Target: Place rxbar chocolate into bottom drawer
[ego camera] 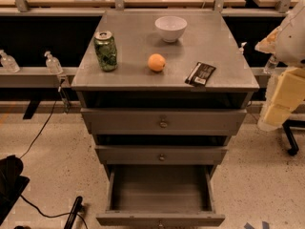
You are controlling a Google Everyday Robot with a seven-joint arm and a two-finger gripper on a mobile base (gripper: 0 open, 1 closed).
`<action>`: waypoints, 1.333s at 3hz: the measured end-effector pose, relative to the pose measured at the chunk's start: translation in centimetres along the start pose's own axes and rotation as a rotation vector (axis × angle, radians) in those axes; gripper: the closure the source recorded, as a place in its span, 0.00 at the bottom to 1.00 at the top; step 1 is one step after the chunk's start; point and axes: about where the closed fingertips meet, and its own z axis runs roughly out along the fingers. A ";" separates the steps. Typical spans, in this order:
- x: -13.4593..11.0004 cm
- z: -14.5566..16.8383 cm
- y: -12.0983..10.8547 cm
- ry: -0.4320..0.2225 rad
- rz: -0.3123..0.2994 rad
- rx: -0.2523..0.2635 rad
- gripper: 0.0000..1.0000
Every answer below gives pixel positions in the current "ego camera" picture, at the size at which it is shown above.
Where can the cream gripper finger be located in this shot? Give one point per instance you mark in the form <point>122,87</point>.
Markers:
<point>272,116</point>
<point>290,89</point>

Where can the black rxbar chocolate wrapper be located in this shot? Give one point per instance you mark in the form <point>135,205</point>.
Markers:
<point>200,74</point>

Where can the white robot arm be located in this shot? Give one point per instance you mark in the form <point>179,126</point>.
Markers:
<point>286,43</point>

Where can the grey three-drawer cabinet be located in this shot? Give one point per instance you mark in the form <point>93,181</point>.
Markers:
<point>133,85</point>

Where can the grey open bottom drawer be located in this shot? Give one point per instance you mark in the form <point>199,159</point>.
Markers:
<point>160,196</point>

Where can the grey middle drawer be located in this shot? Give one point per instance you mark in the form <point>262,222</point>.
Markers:
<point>161,155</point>

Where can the grey top drawer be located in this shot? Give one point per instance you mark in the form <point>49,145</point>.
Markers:
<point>162,121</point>

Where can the black table leg with caster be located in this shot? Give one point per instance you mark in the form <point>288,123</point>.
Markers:
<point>287,125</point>

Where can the clear plastic water bottle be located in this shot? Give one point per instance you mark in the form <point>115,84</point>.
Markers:
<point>270,65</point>

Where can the small white pump bottle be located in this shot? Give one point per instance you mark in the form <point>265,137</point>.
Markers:
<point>242,47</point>

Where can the orange fruit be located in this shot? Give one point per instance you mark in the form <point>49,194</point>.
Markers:
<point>156,62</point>

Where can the white ceramic bowl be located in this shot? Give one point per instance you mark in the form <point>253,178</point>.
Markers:
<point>170,28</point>

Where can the green soda can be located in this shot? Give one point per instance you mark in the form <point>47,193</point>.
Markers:
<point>105,50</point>

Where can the clear sanitizer pump bottle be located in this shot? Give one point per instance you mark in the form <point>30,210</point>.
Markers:
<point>53,63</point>

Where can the black chair at left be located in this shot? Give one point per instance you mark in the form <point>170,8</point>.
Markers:
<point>12,184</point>

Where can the clear sanitizer bottle far left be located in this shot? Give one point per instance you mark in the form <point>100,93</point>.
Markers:
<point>9,63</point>

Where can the grey metal rail shelf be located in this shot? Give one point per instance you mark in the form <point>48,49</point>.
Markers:
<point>29,77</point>

